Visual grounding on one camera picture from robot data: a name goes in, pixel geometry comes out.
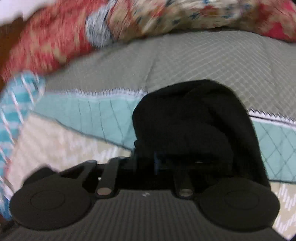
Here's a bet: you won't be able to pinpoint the teal lattice pillow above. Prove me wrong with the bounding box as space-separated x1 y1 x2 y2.
1 71 46 220

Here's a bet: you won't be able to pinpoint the red floral patchwork quilt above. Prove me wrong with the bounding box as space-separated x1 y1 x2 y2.
1 1 295 81

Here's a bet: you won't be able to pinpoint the black pants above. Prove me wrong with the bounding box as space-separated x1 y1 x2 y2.
132 79 270 187

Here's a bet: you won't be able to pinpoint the patterned bedsheet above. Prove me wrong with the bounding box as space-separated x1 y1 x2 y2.
1 29 295 240

